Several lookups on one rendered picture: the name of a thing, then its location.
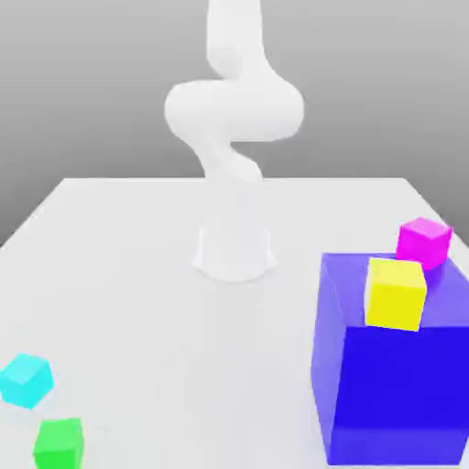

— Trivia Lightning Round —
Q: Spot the small green cube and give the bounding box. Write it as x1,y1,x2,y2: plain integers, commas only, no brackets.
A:
32,418,85,469

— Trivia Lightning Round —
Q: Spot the small magenta cube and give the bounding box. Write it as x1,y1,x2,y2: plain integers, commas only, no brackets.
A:
395,216,454,271

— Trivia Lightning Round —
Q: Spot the small yellow cube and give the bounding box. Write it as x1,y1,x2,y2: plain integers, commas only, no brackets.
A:
365,256,429,333

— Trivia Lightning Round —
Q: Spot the small cyan cube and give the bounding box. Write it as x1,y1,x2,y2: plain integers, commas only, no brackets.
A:
0,352,55,410

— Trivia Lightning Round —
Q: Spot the large blue box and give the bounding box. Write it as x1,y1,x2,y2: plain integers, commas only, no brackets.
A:
310,251,469,467

